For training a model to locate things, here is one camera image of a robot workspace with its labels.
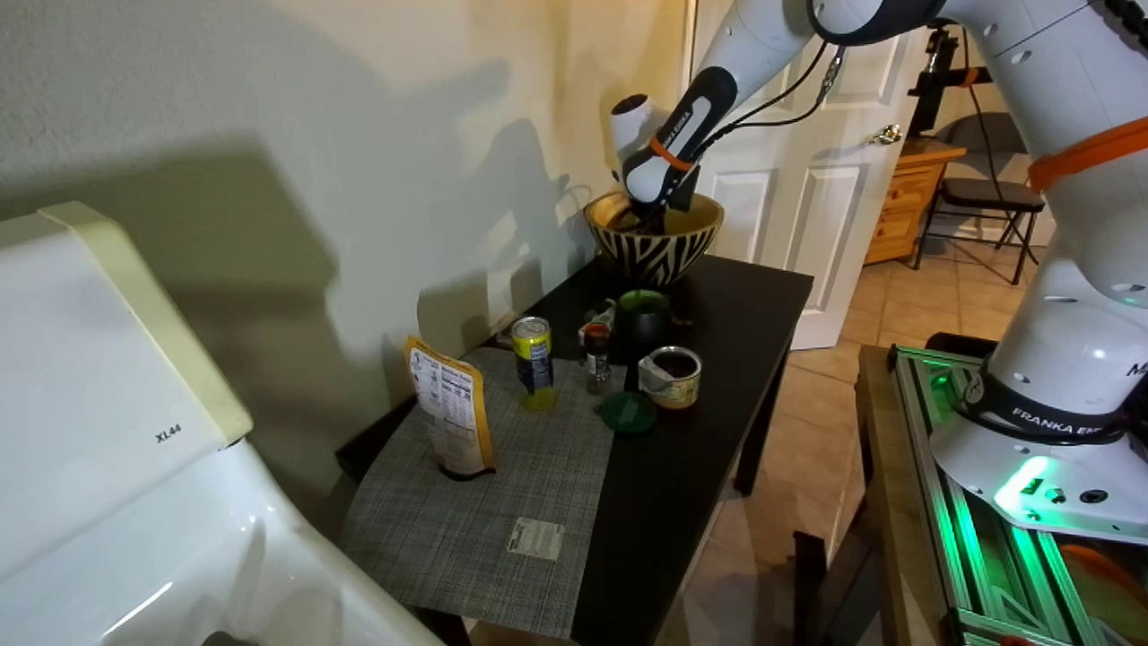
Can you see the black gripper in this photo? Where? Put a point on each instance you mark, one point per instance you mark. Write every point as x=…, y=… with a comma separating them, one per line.
x=666, y=199

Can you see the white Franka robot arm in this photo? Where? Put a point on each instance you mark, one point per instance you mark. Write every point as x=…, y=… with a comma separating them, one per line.
x=1078, y=347

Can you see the zebra pattern wooden bowl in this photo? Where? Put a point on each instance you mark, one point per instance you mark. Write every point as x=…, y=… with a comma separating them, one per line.
x=652, y=256

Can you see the green glass goblet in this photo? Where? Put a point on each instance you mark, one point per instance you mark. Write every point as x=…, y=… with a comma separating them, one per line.
x=643, y=315

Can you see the small white green box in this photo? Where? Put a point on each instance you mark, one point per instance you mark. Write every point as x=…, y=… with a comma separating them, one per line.
x=599, y=308

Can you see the small red capped bottle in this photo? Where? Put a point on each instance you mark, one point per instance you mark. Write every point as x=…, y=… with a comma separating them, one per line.
x=595, y=355

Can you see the white panel door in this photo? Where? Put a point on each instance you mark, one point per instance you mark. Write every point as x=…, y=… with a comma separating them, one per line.
x=812, y=238

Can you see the wooden dresser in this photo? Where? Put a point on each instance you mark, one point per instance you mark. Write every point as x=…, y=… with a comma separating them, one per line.
x=909, y=201

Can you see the black side table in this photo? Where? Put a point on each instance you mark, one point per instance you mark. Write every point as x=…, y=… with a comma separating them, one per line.
x=695, y=478

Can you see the grey woven placemat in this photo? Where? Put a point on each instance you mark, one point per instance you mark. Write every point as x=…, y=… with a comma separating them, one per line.
x=502, y=478

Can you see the grey folding chair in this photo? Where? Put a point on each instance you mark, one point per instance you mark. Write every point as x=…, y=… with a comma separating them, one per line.
x=990, y=199

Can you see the white gas stove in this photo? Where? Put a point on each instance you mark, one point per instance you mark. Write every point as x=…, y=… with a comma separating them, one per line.
x=93, y=382

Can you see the black camera tripod boom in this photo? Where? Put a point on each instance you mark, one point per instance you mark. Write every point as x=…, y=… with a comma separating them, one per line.
x=946, y=73

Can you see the aluminium rail robot table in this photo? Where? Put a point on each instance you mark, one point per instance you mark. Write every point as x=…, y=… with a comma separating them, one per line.
x=909, y=502

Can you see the black stand post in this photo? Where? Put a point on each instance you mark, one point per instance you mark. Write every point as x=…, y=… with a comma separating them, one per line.
x=807, y=587

